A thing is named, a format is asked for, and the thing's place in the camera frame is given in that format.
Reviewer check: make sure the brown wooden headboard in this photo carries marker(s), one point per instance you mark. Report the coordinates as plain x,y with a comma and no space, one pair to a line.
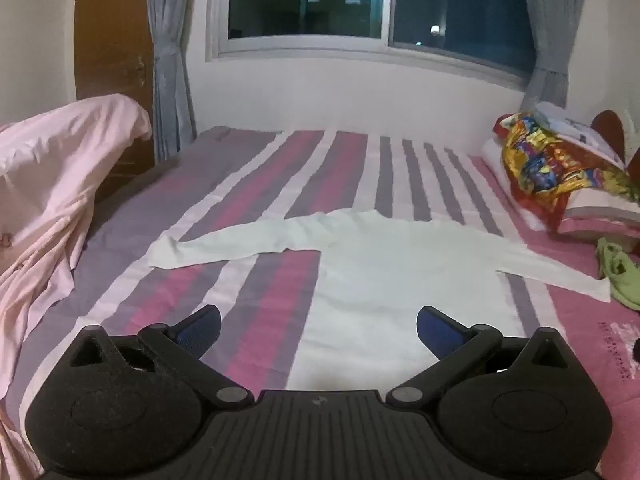
607,125

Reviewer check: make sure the folded pale blue cloth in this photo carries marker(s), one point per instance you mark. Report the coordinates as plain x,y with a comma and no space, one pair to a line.
575,127

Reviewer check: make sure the brown wooden door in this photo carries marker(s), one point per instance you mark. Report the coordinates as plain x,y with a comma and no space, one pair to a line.
110,35

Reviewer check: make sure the colourful patterned quilt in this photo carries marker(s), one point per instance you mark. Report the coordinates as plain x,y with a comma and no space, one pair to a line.
550,165

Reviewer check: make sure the striped pink bed sheet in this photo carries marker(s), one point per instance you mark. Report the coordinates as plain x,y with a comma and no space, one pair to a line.
345,175

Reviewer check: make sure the grey-blue curtain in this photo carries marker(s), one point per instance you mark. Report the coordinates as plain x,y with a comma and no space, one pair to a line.
170,85
555,35

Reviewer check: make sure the pink and white pillow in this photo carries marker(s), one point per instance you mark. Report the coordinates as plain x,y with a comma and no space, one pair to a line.
600,210

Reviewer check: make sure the white long-sleeve shirt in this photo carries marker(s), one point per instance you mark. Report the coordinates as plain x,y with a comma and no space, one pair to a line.
400,270

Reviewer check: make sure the green garment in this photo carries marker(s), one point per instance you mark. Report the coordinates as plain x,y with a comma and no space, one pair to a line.
622,270

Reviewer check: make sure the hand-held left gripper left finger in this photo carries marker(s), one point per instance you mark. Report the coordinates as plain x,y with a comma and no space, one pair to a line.
200,332

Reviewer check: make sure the pale pink cloth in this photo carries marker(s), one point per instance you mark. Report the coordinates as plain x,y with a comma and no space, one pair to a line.
50,160

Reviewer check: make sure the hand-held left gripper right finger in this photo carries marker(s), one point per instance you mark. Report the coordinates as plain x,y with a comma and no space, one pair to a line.
432,325

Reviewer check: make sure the sliding glass window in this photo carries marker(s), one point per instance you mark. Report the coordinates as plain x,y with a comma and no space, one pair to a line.
310,0

